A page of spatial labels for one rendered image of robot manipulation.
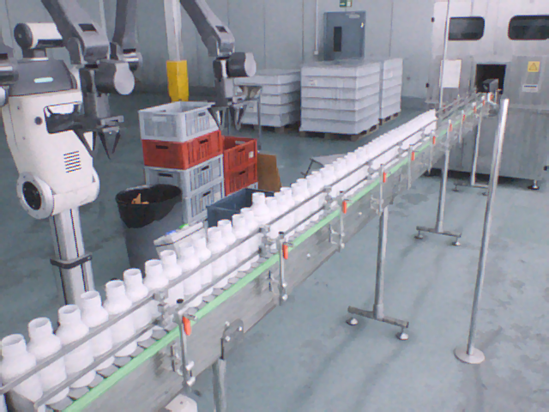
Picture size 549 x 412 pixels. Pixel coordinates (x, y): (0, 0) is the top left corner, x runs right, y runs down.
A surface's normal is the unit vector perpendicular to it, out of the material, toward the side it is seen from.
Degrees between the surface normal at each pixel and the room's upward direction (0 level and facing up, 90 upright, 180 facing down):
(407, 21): 90
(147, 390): 90
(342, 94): 89
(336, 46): 90
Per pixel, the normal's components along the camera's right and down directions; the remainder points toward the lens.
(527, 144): -0.51, 0.29
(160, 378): 0.86, 0.15
